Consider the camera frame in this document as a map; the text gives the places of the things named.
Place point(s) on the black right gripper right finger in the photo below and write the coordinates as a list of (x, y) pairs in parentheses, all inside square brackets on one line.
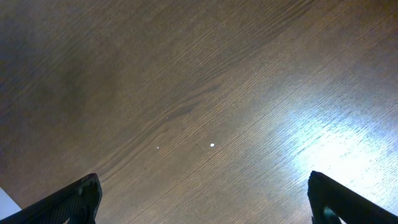
[(332, 202)]

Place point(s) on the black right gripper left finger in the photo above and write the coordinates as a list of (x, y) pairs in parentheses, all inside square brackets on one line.
[(76, 203)]

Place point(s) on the white cardboard box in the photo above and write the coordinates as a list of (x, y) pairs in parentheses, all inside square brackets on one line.
[(8, 207)]

